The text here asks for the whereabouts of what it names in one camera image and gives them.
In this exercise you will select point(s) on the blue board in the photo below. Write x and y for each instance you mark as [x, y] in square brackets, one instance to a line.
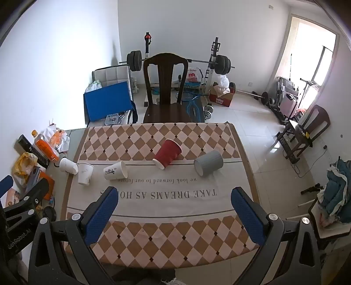
[107, 101]

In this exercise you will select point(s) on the white paper cup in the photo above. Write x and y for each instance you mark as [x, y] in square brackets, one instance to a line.
[68, 165]
[85, 175]

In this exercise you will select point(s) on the barbell with black plates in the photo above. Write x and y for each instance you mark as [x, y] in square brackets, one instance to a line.
[135, 60]

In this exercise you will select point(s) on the white padded chair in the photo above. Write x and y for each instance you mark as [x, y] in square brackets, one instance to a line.
[115, 75]

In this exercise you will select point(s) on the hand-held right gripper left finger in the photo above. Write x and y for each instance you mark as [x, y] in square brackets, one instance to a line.
[100, 216]

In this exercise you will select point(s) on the checkered tablecloth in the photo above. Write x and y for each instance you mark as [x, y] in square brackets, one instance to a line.
[164, 219]

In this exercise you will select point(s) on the grey ribbed cup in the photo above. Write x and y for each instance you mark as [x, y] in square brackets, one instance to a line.
[209, 163]

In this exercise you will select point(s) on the small barbell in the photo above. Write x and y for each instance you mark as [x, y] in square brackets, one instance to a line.
[264, 97]

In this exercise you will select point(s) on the black power strip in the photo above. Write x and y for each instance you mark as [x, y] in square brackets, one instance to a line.
[286, 150]

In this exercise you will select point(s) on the long black box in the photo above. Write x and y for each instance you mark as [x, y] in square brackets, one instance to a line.
[31, 150]

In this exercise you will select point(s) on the orange drink bottle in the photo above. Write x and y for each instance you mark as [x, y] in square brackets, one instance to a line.
[45, 148]

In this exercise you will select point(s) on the white barbell rack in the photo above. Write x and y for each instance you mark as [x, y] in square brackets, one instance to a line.
[215, 48]

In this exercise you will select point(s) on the yellow plastic bag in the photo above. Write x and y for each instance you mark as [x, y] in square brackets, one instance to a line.
[23, 164]

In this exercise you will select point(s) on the white cup with black print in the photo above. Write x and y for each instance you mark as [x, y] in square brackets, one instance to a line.
[115, 171]

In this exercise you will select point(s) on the dark exercise mat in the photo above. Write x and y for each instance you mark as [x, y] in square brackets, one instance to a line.
[196, 112]

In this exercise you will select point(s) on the folded exercise machine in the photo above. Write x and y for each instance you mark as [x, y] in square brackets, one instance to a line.
[288, 101]

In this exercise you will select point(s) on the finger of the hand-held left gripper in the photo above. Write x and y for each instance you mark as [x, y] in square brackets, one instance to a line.
[38, 189]
[6, 185]

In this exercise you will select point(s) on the small dumbbell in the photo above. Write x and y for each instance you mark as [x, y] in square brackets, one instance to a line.
[207, 112]

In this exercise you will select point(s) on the black hand tool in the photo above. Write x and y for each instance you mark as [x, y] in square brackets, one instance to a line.
[311, 188]

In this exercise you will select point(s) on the white and red plastic bag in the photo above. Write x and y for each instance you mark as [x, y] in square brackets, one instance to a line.
[192, 75]

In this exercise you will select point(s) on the red ribbed paper cup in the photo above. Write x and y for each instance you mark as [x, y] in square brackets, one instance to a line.
[167, 153]

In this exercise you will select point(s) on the red cardboard box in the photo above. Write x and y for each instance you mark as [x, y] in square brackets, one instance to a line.
[222, 100]

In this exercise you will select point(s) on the pile of clothes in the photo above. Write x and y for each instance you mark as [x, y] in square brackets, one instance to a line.
[338, 186]

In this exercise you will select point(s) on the clear plastic container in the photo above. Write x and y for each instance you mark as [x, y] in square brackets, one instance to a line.
[112, 119]

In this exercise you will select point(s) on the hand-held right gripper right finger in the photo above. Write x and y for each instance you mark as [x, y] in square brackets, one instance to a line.
[248, 216]

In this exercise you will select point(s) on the orange box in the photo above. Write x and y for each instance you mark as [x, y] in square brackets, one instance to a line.
[48, 182]

